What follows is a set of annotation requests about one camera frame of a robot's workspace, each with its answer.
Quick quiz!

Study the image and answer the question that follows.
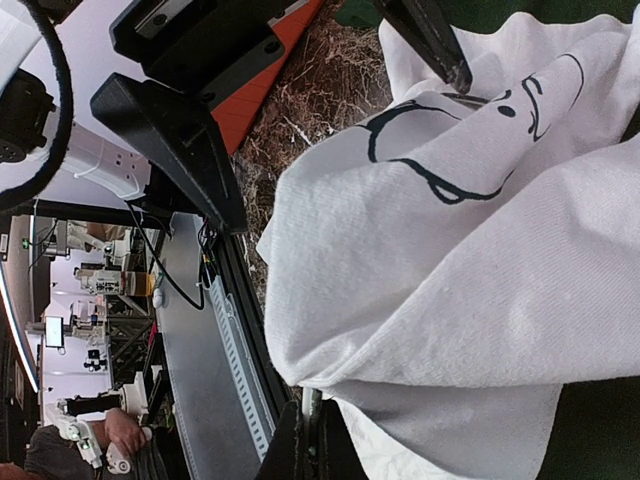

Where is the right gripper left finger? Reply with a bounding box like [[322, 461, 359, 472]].
[[255, 401, 304, 480]]

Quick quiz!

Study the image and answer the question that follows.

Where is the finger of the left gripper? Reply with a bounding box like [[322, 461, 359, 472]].
[[374, 0, 473, 94]]

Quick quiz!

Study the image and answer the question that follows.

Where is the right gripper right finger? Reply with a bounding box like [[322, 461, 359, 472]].
[[315, 400, 368, 480]]

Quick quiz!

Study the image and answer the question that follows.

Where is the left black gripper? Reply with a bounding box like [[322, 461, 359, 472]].
[[90, 1, 285, 234]]

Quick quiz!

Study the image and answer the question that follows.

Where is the white green Charlie Brown shirt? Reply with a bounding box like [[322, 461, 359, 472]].
[[257, 1, 639, 479]]

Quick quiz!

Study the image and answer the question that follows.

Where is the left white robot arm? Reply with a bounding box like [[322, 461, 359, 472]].
[[1, 1, 299, 234]]

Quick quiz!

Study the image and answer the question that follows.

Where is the red plastic bin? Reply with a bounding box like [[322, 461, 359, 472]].
[[212, 0, 323, 154]]

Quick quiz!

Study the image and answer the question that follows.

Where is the plastic drink bottle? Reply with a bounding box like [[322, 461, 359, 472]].
[[74, 268, 153, 297]]

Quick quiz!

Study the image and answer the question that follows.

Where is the seated person in grey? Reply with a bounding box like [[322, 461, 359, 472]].
[[24, 408, 169, 479]]

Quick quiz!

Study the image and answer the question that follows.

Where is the white slotted cable duct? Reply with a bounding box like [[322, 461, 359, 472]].
[[209, 275, 275, 462]]

